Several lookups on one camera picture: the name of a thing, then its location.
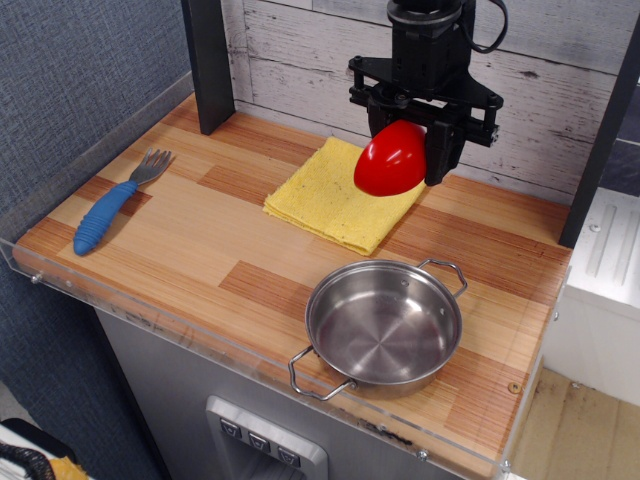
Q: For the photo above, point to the left black post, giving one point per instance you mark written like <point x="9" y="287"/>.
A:
<point x="209" y="59"/>

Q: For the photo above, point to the blue handled fork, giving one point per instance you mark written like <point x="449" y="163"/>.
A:
<point x="95" y="224"/>

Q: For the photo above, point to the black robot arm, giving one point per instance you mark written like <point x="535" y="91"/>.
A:
<point x="430" y="7"/>

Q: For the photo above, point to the right black post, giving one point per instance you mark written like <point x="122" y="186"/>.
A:
<point x="615" y="111"/>

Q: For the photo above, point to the yellow folded cloth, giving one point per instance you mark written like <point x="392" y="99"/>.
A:
<point x="321" y="198"/>

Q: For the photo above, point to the red half-sphere object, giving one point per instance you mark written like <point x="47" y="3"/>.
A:
<point x="393" y="162"/>

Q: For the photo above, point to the silver dispenser panel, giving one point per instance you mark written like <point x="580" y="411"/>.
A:
<point x="251" y="447"/>

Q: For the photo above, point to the black post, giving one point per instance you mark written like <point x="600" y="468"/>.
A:
<point x="209" y="59"/>
<point x="615" y="111"/>

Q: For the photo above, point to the yellow object at corner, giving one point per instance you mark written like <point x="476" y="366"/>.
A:
<point x="66" y="469"/>

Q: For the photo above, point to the white toy sink unit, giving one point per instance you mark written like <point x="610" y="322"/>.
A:
<point x="593" y="336"/>

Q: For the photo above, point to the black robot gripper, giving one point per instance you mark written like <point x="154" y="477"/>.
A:
<point x="426" y="81"/>

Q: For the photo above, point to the stainless steel pot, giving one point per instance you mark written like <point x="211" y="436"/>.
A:
<point x="386" y="328"/>

